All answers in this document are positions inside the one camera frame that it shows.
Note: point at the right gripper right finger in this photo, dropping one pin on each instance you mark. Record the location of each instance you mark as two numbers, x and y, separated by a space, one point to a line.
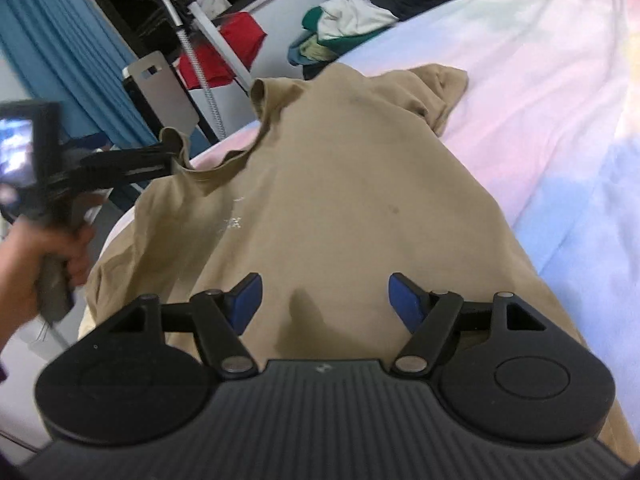
436 322

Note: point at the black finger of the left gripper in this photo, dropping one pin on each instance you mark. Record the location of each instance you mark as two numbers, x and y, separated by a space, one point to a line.
89 167

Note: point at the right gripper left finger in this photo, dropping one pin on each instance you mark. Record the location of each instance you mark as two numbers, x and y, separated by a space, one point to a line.
217 320

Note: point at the tan knit sweater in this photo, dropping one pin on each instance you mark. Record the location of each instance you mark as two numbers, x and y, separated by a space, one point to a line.
346 182

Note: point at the white and green clothes pile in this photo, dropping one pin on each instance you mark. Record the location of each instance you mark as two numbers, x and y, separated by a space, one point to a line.
335 28

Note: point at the person's left hand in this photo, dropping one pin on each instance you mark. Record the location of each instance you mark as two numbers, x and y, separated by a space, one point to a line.
22 254

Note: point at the grey laptop stand panel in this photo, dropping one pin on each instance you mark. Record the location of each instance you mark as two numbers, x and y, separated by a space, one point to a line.
161 98

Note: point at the blue curtain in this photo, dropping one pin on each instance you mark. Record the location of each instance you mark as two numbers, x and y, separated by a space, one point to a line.
66 51

